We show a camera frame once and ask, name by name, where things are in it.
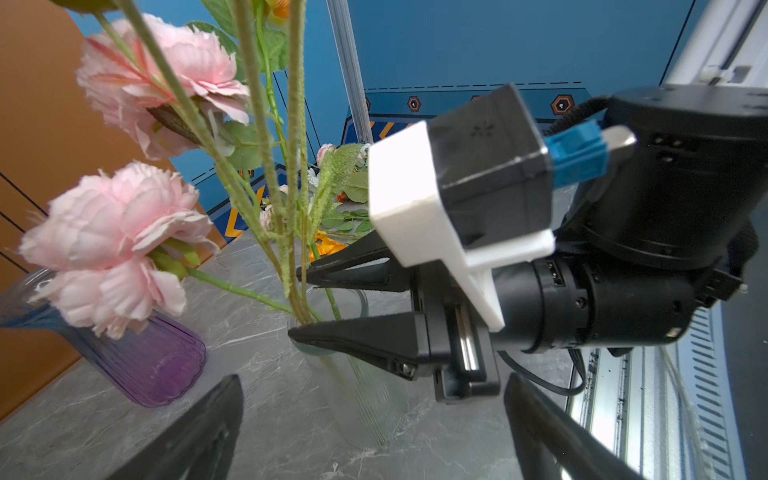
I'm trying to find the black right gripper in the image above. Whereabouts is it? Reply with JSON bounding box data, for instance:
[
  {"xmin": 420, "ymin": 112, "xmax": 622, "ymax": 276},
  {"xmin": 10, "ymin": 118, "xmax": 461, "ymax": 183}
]
[{"xmin": 288, "ymin": 231, "xmax": 501, "ymax": 404}]

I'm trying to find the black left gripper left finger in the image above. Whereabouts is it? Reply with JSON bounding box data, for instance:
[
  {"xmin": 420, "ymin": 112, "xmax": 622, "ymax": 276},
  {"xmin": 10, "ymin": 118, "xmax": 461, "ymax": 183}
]
[{"xmin": 110, "ymin": 374, "xmax": 244, "ymax": 479}]

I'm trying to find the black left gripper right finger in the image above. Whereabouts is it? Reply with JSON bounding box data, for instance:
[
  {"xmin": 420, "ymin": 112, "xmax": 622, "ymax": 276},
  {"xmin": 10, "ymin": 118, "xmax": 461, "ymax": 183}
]
[{"xmin": 503, "ymin": 373, "xmax": 642, "ymax": 480}]

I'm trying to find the orange poppy flower stem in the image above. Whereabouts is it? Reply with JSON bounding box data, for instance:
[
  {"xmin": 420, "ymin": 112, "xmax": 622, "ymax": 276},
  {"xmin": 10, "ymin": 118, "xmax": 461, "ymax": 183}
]
[{"xmin": 301, "ymin": 144, "xmax": 370, "ymax": 309}]

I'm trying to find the pink peony flower stem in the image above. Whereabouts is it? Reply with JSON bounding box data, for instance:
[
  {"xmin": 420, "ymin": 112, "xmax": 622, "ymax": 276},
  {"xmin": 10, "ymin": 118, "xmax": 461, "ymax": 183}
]
[{"xmin": 17, "ymin": 0, "xmax": 313, "ymax": 341}]

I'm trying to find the clear ribbed glass vase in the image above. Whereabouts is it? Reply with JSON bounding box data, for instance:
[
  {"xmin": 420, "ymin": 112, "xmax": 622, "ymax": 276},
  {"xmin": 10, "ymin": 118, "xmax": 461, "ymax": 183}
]
[{"xmin": 291, "ymin": 287, "xmax": 408, "ymax": 449}]

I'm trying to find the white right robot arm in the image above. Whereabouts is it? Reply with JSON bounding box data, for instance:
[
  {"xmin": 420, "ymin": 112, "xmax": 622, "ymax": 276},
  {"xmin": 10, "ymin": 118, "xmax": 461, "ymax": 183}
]
[{"xmin": 289, "ymin": 85, "xmax": 767, "ymax": 403}]

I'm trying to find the purple ribbed glass vase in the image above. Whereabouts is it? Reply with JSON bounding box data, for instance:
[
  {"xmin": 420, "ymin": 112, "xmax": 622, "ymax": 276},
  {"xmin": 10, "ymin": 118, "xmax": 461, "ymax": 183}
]
[{"xmin": 1, "ymin": 269, "xmax": 207, "ymax": 408}]

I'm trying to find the orange cosmos flower stem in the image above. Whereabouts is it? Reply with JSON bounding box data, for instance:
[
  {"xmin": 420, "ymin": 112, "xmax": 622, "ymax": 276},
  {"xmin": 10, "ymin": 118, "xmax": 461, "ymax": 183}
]
[{"xmin": 309, "ymin": 231, "xmax": 347, "ymax": 262}]

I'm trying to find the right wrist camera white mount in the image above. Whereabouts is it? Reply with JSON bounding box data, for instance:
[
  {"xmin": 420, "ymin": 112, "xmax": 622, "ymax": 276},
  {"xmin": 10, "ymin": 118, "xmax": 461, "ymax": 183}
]
[{"xmin": 367, "ymin": 82, "xmax": 638, "ymax": 334}]

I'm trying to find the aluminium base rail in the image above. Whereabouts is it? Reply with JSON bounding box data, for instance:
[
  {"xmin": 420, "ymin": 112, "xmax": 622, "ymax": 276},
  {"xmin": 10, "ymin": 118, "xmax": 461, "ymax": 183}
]
[{"xmin": 567, "ymin": 304, "xmax": 746, "ymax": 479}]

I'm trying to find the right aluminium corner post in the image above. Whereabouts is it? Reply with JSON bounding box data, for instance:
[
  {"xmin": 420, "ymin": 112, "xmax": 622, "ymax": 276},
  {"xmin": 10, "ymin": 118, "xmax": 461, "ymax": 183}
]
[{"xmin": 326, "ymin": 0, "xmax": 374, "ymax": 144}]

